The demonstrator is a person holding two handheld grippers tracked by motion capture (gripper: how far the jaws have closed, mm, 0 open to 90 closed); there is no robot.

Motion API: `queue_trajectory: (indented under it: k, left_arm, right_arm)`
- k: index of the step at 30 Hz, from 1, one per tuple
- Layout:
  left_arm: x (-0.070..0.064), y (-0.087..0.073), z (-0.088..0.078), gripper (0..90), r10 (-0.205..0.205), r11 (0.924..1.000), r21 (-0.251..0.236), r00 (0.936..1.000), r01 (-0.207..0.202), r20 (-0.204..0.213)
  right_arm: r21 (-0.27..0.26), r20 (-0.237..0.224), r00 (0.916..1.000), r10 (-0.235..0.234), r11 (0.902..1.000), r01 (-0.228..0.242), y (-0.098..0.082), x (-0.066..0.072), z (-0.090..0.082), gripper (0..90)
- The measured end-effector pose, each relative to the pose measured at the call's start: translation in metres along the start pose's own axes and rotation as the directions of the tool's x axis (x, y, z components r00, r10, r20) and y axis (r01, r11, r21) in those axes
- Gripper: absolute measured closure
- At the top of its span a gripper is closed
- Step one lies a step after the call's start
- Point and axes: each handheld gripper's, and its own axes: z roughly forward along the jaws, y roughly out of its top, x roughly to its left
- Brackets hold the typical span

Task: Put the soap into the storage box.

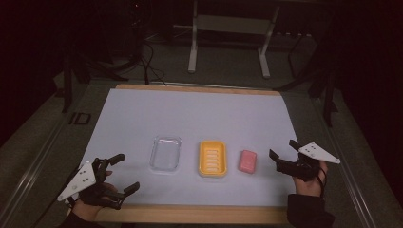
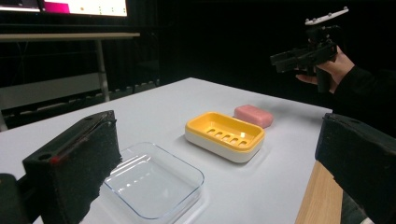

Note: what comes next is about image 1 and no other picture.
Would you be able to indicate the yellow soap dish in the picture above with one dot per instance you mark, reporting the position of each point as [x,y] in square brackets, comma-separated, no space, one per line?
[212,158]

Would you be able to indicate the white table mat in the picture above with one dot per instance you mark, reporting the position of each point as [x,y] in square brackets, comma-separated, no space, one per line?
[196,117]

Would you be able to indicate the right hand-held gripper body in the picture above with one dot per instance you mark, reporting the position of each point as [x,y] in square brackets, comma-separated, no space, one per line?
[316,153]

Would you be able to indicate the pink soap bar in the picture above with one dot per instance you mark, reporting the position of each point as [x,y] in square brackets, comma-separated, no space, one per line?
[247,161]

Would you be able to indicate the white metal desk frame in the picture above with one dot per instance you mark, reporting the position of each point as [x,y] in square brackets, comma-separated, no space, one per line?
[228,23]

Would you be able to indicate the black metal stand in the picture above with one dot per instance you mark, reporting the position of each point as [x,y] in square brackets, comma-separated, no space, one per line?
[320,82]
[74,69]

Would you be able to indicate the person's left hand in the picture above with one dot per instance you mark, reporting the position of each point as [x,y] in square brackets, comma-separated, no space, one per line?
[86,209]

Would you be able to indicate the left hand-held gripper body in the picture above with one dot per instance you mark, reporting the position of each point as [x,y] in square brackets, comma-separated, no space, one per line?
[80,179]

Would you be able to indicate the clear plastic tray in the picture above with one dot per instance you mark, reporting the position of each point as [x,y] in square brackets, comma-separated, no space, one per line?
[165,154]

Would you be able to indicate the black rectangular floor frame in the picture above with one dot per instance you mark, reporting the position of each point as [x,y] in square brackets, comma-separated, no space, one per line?
[80,118]

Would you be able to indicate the person's right hand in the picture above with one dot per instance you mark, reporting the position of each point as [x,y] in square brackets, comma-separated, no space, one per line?
[309,187]

